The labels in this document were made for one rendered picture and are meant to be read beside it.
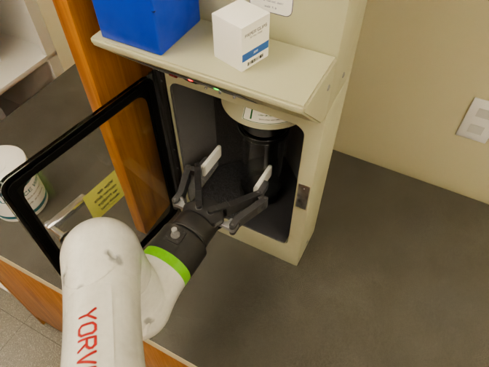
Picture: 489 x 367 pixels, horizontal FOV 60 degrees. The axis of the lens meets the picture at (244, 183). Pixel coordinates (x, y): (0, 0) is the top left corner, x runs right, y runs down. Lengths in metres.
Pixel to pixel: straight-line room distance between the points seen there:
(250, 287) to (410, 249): 0.40
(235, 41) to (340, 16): 0.13
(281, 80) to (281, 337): 0.58
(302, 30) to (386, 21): 0.47
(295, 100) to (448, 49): 0.59
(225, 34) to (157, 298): 0.39
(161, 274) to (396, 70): 0.72
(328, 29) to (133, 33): 0.25
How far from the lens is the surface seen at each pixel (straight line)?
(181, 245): 0.72
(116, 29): 0.61
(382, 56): 1.09
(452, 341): 1.04
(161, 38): 0.58
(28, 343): 2.14
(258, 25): 0.54
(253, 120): 0.75
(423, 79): 1.10
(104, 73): 0.77
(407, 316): 1.03
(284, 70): 0.56
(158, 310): 0.68
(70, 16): 0.70
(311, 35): 0.59
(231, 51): 0.55
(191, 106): 0.87
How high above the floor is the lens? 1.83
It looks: 51 degrees down
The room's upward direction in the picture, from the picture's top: straight up
